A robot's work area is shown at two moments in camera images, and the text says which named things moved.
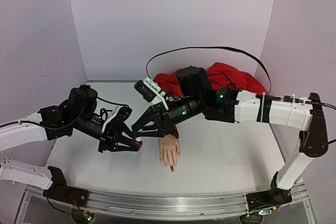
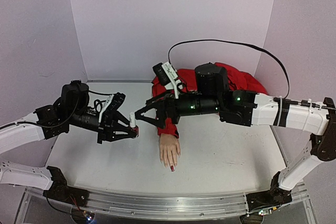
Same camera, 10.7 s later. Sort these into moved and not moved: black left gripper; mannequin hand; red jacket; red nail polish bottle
Moved: red nail polish bottle; black left gripper
Not moved: mannequin hand; red jacket
